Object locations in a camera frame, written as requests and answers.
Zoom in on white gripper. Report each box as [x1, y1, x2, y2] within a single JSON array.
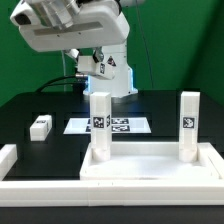
[[19, 0, 130, 63]]

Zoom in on white desk tabletop tray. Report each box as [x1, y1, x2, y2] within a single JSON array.
[[80, 142, 224, 180]]

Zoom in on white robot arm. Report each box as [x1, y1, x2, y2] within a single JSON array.
[[11, 0, 145, 98]]

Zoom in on fiducial marker sheet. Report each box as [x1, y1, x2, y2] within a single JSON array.
[[64, 117, 151, 134]]

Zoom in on white cable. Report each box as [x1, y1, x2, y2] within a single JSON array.
[[61, 49, 68, 92]]

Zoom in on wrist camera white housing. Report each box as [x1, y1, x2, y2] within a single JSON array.
[[10, 0, 79, 29]]

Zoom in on black cable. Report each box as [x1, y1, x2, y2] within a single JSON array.
[[35, 75, 88, 93]]

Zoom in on white U-shaped fence frame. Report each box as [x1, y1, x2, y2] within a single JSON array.
[[0, 145, 224, 207]]

